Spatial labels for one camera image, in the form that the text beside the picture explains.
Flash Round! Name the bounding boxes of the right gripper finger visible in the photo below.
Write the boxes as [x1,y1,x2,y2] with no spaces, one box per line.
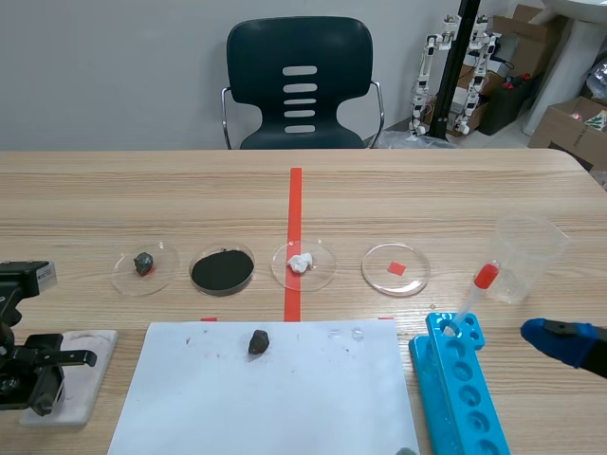
[520,318,607,380]

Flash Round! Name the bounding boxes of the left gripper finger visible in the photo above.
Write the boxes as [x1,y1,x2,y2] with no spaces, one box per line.
[28,373,66,419]

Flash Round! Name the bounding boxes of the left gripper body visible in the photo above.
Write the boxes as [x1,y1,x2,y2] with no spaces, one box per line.
[0,283,99,411]

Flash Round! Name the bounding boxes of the small white tile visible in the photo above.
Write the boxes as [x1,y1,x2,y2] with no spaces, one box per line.
[18,329,120,428]

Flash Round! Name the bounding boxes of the clear plastic beaker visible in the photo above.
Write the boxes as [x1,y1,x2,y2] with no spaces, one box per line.
[485,213,572,305]

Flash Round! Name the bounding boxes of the dropper with red bulb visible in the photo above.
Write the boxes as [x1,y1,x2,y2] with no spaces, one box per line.
[446,264,501,336]

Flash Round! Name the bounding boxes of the turquoise rack with round holes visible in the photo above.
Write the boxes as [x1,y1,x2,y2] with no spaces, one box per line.
[408,311,512,455]

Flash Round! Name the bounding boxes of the small dark stone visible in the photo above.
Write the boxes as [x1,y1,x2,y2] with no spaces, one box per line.
[132,251,156,277]
[247,329,272,356]

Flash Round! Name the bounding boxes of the clear glass dish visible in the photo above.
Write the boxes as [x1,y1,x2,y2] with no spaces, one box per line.
[270,239,339,291]
[360,242,432,298]
[110,240,180,298]

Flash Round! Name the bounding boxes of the brown cardboard box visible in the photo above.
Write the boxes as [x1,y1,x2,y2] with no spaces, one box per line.
[527,96,607,170]
[487,3,573,82]

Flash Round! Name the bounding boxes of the glass dish with black powder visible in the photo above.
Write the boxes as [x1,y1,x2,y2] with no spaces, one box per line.
[189,243,257,297]

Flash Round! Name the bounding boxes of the white sheet of paper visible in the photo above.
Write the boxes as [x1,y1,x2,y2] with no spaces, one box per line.
[106,318,422,455]

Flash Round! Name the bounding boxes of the black plastic canister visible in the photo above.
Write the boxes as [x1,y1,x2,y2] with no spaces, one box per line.
[477,75,540,137]

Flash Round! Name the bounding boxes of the white lump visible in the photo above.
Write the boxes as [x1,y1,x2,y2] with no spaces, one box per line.
[286,252,316,274]

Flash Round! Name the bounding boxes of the dark blue chair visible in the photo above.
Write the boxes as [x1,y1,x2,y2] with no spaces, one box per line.
[220,16,385,151]

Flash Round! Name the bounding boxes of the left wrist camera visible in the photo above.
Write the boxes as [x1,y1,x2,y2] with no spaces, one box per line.
[0,259,60,299]

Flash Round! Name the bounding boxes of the black metal rail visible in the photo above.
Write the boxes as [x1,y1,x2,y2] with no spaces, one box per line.
[434,0,481,139]

